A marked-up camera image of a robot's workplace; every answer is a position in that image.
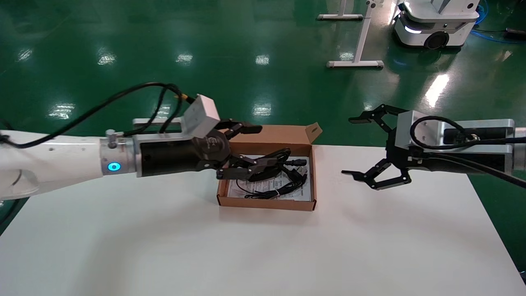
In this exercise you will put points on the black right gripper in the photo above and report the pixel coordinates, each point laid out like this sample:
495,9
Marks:
404,160

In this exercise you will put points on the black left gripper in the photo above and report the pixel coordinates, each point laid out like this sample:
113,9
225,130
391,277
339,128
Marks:
213,150

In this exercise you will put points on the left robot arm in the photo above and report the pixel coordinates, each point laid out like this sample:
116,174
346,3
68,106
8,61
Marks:
74,162

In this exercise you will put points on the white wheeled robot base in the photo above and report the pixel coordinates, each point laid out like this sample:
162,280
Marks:
435,20

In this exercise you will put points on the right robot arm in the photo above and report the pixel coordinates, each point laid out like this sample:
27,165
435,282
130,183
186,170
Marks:
476,154

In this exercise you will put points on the brown cardboard box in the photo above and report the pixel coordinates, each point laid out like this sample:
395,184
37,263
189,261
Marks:
267,204

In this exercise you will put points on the white printed paper sheet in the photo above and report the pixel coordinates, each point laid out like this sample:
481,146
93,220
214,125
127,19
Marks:
303,195

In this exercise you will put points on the white table leg stand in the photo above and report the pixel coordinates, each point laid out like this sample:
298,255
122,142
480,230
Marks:
339,17
355,63

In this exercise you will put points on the black power adapter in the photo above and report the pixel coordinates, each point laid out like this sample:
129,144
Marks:
515,33

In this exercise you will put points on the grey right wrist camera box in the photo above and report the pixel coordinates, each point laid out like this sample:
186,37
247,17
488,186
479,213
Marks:
404,129

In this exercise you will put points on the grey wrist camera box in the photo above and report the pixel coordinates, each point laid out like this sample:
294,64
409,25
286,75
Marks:
404,129
201,115

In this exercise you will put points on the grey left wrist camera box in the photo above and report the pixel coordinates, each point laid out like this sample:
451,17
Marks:
201,115

